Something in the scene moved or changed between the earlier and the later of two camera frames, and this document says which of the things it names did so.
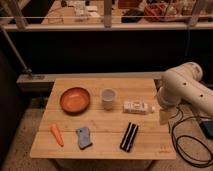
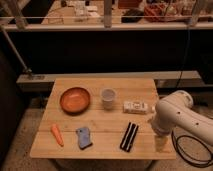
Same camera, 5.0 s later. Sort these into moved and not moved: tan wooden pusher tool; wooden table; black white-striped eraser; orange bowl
Moved: tan wooden pusher tool
Not moved: wooden table; orange bowl; black white-striped eraser
